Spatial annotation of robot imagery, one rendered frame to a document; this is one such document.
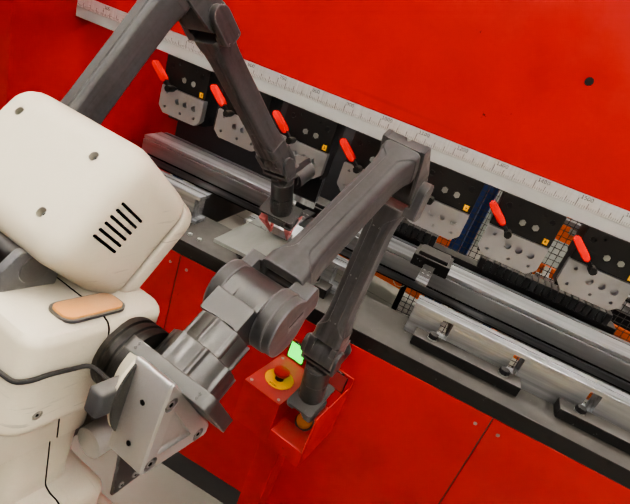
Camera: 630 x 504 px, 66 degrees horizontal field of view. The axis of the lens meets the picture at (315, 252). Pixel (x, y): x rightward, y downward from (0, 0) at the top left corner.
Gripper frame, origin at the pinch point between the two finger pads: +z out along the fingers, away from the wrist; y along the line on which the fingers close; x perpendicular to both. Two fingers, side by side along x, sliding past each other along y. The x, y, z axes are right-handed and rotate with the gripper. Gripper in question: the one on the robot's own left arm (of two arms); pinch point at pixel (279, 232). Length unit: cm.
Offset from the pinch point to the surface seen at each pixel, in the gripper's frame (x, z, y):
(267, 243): 6.2, -1.4, 0.1
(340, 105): -23.3, -29.2, -2.8
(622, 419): -4, 12, -99
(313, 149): -16.7, -17.7, 0.3
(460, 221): -16.0, -15.6, -42.5
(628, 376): -27, 24, -105
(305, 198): -12.9, -2.9, -0.7
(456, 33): -35, -50, -24
